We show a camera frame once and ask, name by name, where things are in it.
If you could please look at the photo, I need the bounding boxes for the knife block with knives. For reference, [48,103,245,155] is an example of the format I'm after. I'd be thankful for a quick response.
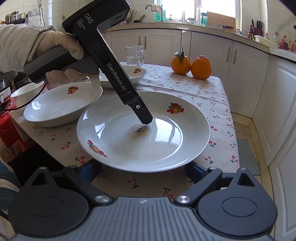
[251,19,264,37]

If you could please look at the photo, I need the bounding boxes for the red cardboard box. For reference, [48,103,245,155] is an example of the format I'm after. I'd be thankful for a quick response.
[1,111,26,163]

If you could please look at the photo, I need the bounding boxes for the clear glass mug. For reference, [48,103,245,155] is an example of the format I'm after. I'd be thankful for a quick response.
[125,45,145,67]

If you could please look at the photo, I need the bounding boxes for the wooden cutting board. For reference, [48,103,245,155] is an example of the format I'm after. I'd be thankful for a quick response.
[207,11,236,34]

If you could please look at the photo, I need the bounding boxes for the white deep fruit-pattern plate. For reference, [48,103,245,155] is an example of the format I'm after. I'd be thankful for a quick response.
[23,82,103,128]

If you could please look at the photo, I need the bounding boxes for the left hand beige glove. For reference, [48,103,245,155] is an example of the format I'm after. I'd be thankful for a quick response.
[32,30,103,93]

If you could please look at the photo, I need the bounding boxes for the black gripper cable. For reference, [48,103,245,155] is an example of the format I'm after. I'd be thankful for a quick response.
[0,79,49,112]

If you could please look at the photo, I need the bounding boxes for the bumpy orange without leaf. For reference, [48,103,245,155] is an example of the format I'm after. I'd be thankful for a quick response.
[191,55,212,80]

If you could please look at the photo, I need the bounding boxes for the white far fruit-pattern plate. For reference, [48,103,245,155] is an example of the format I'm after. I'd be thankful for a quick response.
[99,65,147,89]

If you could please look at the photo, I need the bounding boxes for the orange with green leaf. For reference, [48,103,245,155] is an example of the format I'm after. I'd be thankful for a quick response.
[171,48,191,75]

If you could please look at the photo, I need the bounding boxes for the small white bowl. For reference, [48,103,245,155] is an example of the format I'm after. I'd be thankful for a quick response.
[10,81,44,107]

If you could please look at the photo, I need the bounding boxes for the large white fruit-pattern plate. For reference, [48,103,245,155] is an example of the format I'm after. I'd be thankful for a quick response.
[76,91,210,173]

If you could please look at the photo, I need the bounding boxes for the left forearm white sleeve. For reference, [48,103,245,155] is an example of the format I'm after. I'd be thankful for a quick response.
[1,24,56,73]

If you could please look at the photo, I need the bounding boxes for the white kitchen cabinets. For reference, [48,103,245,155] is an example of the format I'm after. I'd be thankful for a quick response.
[104,23,295,240]

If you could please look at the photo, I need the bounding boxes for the kitchen faucet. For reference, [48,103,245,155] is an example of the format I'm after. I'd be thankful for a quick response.
[145,4,164,23]

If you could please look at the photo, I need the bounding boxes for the cherry-print tablecloth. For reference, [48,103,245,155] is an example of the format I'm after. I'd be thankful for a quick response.
[9,64,239,198]

